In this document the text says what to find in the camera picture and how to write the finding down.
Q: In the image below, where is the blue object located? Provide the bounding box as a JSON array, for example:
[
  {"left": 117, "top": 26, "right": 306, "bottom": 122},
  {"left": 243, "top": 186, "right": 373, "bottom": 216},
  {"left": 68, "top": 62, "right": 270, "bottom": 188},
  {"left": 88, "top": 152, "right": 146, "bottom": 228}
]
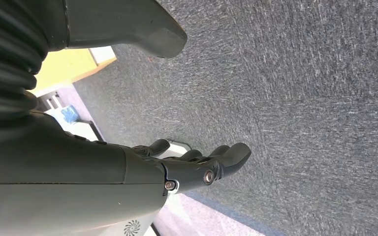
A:
[{"left": 61, "top": 105, "right": 80, "bottom": 124}]

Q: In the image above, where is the white floor stand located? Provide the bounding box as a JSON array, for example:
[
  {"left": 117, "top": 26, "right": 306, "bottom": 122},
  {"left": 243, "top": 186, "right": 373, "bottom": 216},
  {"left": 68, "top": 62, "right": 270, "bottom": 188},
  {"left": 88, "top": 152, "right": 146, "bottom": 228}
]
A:
[{"left": 35, "top": 84, "right": 105, "bottom": 143}]

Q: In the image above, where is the pale wooden desk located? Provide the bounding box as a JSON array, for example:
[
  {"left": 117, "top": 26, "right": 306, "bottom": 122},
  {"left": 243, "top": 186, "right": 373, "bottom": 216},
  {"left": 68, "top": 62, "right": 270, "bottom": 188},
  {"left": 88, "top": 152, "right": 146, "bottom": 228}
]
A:
[{"left": 29, "top": 45, "right": 117, "bottom": 95}]

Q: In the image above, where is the grey kiosk stand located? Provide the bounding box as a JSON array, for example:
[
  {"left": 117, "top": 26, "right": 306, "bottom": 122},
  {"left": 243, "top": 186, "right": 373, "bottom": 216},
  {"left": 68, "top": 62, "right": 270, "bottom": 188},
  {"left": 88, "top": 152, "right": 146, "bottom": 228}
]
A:
[{"left": 78, "top": 139, "right": 193, "bottom": 236}]

